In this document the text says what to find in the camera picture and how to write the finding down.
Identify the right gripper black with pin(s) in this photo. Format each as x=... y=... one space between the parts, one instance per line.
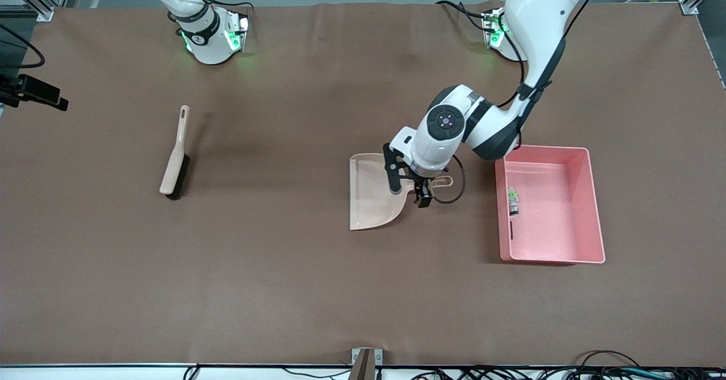
x=35 y=89

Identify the beige plastic dustpan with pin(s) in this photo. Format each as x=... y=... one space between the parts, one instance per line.
x=368 y=198

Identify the white green push-button switch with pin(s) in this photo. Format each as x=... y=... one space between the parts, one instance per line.
x=513 y=207

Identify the beige brush black bristles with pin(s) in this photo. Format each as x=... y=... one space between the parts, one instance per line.
x=173 y=170

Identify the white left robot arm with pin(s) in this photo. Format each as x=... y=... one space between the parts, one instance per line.
x=539 y=5

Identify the pink plastic bin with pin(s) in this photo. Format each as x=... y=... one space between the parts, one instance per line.
x=556 y=221

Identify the brown table mat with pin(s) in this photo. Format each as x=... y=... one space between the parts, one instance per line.
x=283 y=289

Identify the metal table edge bracket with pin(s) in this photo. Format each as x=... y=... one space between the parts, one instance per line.
x=379 y=357

